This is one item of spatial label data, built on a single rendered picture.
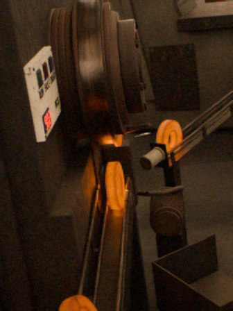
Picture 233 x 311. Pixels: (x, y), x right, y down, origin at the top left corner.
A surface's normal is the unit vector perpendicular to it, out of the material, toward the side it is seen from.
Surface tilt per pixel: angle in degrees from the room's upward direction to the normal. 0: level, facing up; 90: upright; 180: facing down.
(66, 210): 0
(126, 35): 39
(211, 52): 90
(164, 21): 90
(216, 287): 5
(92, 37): 55
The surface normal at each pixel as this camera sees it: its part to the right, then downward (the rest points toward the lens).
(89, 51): -0.09, -0.11
